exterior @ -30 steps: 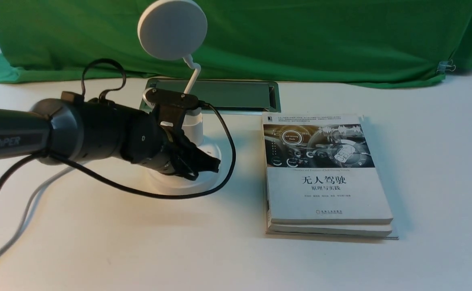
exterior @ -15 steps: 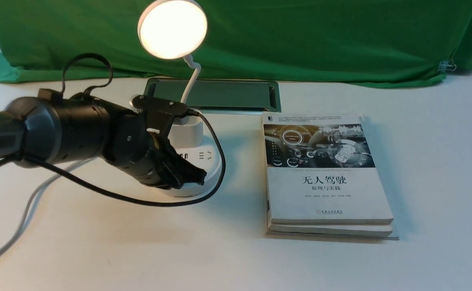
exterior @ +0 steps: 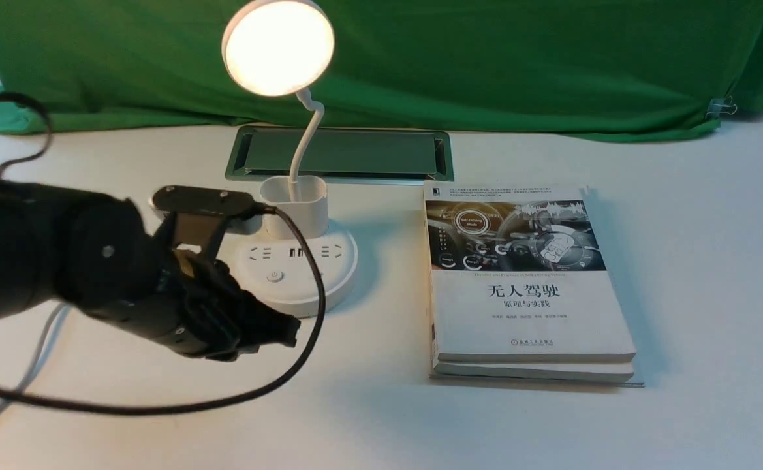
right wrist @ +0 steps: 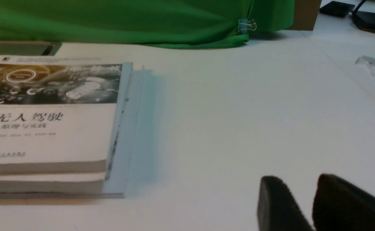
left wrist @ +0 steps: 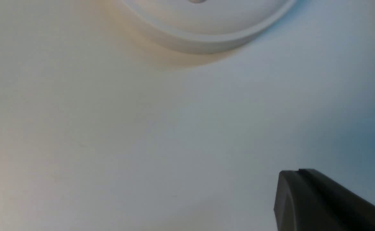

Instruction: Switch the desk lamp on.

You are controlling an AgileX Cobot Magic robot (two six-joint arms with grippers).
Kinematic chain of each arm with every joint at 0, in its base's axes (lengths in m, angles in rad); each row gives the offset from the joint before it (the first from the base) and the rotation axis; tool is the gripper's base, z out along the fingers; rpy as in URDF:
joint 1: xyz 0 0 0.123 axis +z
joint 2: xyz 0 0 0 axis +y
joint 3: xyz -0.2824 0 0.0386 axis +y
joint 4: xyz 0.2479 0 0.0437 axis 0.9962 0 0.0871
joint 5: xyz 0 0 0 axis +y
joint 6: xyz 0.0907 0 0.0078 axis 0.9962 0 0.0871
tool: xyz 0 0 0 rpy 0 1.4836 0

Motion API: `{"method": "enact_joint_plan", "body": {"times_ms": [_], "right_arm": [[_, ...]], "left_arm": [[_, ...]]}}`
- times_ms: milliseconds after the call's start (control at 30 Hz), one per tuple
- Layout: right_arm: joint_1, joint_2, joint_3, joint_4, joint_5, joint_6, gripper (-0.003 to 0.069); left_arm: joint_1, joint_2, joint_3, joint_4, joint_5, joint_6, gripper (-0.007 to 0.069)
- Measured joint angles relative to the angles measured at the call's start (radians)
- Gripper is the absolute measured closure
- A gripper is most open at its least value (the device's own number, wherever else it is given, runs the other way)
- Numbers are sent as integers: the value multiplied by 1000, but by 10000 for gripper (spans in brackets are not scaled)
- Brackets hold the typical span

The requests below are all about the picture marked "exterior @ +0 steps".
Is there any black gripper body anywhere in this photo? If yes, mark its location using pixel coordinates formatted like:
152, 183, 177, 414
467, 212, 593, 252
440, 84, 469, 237
84, 248, 258, 362

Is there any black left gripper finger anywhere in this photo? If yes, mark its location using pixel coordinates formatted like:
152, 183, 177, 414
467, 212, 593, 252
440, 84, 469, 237
241, 295, 301, 348

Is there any white desk lamp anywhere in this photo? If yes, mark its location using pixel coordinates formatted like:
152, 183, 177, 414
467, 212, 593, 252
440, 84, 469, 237
222, 1, 358, 319

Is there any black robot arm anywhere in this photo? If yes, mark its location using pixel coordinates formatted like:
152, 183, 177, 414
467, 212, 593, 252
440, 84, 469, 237
0, 182, 300, 361

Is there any top white paperback book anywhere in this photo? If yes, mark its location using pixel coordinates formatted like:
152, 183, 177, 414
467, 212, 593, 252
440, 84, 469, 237
423, 181, 637, 364

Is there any green backdrop cloth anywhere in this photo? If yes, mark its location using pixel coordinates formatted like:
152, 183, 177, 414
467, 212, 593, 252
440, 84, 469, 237
0, 1, 763, 142

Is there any silver binder clip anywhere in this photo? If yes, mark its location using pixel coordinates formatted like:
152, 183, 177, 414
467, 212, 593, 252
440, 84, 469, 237
704, 95, 738, 120

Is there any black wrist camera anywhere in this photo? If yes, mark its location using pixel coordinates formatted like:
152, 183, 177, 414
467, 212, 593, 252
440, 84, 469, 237
149, 185, 273, 260

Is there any grey power cord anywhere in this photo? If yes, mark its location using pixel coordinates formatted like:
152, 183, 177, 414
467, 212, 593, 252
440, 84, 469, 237
0, 302, 72, 445

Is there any metal desk cable tray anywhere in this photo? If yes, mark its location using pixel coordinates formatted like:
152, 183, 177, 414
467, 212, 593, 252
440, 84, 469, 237
224, 125, 455, 185

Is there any black camera cable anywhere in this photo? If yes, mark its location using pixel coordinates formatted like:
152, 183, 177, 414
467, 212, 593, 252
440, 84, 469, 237
0, 91, 327, 416

